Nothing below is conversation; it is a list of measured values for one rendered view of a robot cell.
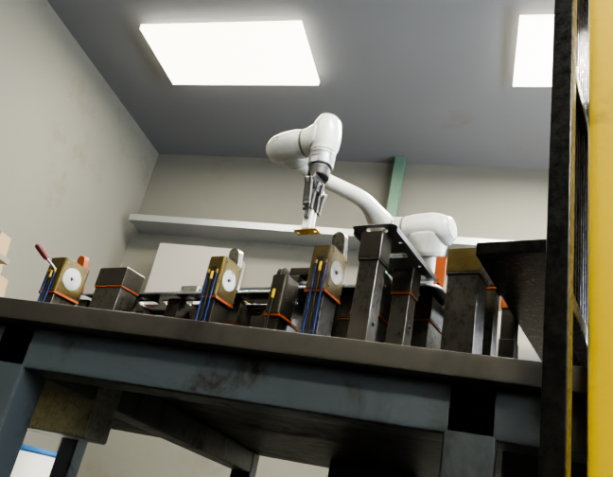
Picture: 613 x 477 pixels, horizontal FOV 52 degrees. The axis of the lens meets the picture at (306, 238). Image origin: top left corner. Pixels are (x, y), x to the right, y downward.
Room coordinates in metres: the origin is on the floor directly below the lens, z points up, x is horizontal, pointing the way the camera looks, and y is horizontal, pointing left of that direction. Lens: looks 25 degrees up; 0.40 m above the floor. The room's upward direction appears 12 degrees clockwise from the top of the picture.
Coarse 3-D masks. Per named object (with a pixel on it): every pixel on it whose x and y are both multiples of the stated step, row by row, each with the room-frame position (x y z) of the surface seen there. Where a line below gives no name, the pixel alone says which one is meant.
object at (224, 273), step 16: (224, 256) 1.62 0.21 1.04; (208, 272) 1.63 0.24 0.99; (224, 272) 1.63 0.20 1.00; (240, 272) 1.68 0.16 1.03; (208, 288) 1.63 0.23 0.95; (224, 288) 1.64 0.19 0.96; (208, 304) 1.62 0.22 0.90; (224, 304) 1.66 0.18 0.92; (208, 320) 1.63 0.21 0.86; (224, 320) 1.68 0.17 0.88
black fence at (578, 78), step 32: (576, 0) 0.75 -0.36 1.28; (576, 32) 0.76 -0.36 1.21; (576, 64) 0.84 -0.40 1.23; (576, 96) 0.81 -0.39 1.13; (576, 128) 0.84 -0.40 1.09; (576, 160) 0.84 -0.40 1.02; (576, 192) 0.84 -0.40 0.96; (576, 224) 0.84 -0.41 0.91; (576, 256) 0.86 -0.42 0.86; (576, 288) 0.86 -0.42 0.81; (544, 320) 0.74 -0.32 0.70; (576, 320) 0.81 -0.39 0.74; (544, 352) 0.74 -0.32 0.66; (576, 352) 0.94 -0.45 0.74; (544, 384) 0.74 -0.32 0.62; (544, 416) 0.74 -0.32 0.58; (544, 448) 0.74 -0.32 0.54
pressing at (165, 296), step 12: (300, 288) 1.59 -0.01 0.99; (348, 288) 1.55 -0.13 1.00; (420, 288) 1.44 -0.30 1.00; (432, 288) 1.43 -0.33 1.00; (144, 300) 2.05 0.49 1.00; (156, 300) 2.02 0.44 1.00; (192, 300) 1.93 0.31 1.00; (240, 300) 1.83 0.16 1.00; (252, 300) 1.81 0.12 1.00; (264, 300) 1.78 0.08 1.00; (300, 300) 1.72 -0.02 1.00; (444, 300) 1.49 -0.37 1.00; (156, 312) 2.16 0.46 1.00
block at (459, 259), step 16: (448, 256) 1.32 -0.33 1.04; (464, 256) 1.30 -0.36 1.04; (448, 272) 1.32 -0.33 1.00; (464, 272) 1.30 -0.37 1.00; (480, 272) 1.28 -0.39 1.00; (448, 288) 1.32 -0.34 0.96; (464, 288) 1.30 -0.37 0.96; (480, 288) 1.29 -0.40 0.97; (448, 304) 1.31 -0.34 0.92; (464, 304) 1.29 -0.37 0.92; (480, 304) 1.30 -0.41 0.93; (448, 320) 1.31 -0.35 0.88; (464, 320) 1.29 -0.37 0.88; (480, 320) 1.31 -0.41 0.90; (448, 336) 1.31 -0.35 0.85; (464, 336) 1.29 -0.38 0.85; (480, 336) 1.32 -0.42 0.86; (464, 352) 1.29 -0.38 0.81; (480, 352) 1.33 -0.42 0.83
